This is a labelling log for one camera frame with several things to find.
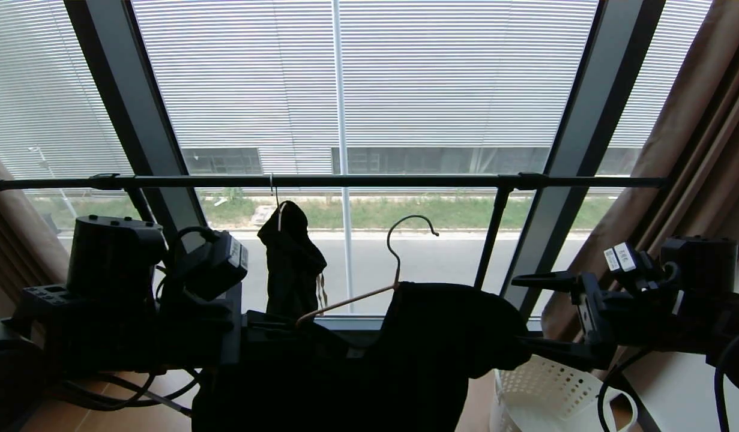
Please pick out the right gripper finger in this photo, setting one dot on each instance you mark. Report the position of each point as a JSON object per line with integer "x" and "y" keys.
{"x": 543, "y": 281}
{"x": 561, "y": 351}

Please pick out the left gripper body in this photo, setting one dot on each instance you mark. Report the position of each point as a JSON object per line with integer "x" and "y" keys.
{"x": 213, "y": 336}

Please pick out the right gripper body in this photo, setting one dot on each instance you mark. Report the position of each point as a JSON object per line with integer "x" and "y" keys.
{"x": 621, "y": 324}

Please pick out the black garment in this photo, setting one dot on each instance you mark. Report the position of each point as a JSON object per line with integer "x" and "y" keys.
{"x": 405, "y": 360}
{"x": 291, "y": 270}

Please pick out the pink clothes hanger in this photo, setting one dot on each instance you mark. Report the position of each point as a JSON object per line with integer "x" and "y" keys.
{"x": 278, "y": 207}
{"x": 357, "y": 301}

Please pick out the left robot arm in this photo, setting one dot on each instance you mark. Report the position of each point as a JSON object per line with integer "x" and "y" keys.
{"x": 111, "y": 258}

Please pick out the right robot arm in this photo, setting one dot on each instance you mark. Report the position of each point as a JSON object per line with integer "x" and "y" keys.
{"x": 699, "y": 264}

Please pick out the white laundry basket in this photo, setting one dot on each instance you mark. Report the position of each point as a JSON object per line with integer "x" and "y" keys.
{"x": 543, "y": 390}

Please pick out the black clothes rack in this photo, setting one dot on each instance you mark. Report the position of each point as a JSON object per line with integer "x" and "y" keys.
{"x": 345, "y": 180}

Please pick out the brown curtain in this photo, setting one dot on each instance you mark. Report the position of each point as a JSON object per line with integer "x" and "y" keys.
{"x": 693, "y": 120}
{"x": 21, "y": 240}

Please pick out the window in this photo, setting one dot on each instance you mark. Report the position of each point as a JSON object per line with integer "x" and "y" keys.
{"x": 135, "y": 120}

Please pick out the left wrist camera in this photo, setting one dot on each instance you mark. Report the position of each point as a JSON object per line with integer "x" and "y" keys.
{"x": 219, "y": 264}

